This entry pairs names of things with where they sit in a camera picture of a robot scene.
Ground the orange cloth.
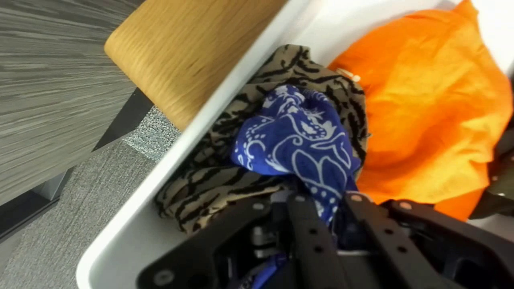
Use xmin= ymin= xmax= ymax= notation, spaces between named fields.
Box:
xmin=327 ymin=0 xmax=514 ymax=224

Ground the white plastic storage bin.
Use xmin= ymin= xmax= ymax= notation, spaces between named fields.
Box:
xmin=74 ymin=0 xmax=514 ymax=289

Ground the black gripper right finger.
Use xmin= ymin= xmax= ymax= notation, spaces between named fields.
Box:
xmin=342 ymin=192 xmax=446 ymax=289

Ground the brown animal print cloth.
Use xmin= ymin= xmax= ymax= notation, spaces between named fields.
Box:
xmin=152 ymin=44 xmax=371 ymax=237

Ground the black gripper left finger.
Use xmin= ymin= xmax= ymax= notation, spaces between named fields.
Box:
xmin=286 ymin=192 xmax=347 ymax=289

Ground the light wooden panel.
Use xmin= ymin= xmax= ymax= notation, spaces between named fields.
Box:
xmin=102 ymin=0 xmax=289 ymax=132

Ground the blue paisley bandana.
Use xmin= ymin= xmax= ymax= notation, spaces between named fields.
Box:
xmin=229 ymin=84 xmax=363 ymax=289

